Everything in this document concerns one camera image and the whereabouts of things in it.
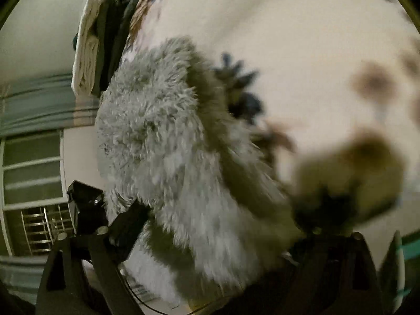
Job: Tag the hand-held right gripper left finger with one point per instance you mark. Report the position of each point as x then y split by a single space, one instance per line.
129 223

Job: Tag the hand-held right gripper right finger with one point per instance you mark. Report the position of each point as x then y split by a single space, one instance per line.
331 269

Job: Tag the grey fluffy blanket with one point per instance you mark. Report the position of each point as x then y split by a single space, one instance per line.
170 157

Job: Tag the folded dark pants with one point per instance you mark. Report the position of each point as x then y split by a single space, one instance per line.
113 32

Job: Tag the metal drying rack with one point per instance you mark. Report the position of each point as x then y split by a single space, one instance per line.
32 187

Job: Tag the teal plastic item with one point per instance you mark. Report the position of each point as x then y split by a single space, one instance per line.
408 256

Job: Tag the striped green curtain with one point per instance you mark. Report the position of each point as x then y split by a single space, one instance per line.
39 105
19 275

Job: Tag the folded white towel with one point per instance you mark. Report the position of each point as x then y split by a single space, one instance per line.
87 52

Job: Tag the floral printed blanket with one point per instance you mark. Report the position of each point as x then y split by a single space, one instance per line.
311 55

